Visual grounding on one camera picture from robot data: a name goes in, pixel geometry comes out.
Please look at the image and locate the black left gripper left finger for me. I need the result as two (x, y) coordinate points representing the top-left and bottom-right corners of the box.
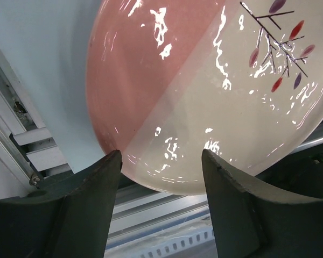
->
(0, 150), (122, 257)

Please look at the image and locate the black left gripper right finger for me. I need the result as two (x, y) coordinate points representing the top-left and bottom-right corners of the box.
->
(202, 150), (323, 257)

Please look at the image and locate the pink beige leaf plate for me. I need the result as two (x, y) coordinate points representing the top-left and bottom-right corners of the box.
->
(86, 1), (323, 195)

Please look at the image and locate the aluminium frame rail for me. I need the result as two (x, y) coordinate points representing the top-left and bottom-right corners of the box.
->
(0, 29), (323, 242)

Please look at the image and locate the white slotted cable duct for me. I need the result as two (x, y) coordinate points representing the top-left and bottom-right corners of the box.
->
(104, 228), (214, 257)

